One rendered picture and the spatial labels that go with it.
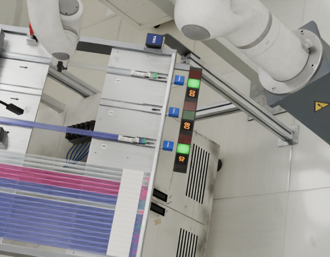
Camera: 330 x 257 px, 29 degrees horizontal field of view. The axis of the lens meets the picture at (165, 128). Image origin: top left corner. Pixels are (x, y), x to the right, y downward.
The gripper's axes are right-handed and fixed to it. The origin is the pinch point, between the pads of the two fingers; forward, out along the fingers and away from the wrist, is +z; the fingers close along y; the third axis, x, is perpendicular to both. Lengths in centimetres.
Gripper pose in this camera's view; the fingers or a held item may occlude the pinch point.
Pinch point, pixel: (62, 61)
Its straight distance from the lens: 200.6
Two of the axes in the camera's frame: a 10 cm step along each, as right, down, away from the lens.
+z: -1.8, 3.7, 9.1
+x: 9.7, 2.2, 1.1
